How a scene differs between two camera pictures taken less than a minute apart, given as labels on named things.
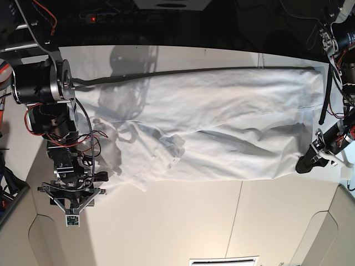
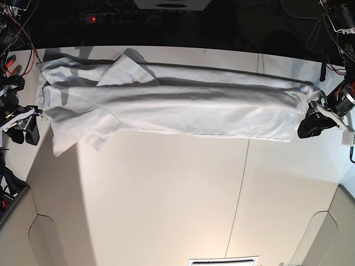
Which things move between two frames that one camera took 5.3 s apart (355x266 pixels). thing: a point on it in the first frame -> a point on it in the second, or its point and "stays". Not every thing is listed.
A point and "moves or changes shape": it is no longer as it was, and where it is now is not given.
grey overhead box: x=172 y=5 stays
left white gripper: x=73 y=201 -> x=20 y=116
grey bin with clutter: x=12 y=188 stays
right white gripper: x=312 y=158 -> x=314 y=123
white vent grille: x=239 y=261 stays
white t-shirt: x=139 y=129 moves or changes shape
